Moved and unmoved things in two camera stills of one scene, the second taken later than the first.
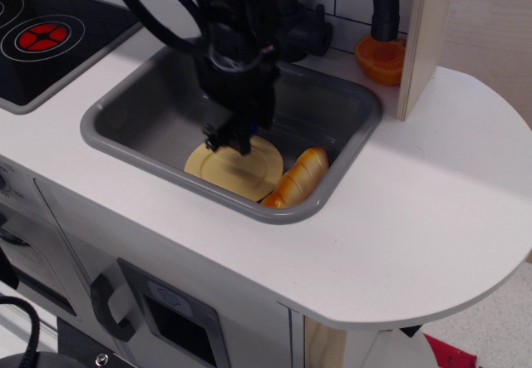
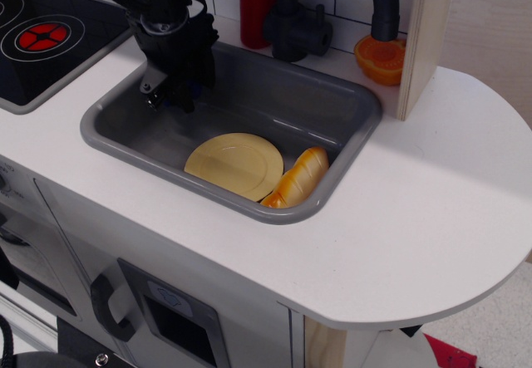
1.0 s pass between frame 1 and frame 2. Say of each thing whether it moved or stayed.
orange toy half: stayed
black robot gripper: moved
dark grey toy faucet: stayed
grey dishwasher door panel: stayed
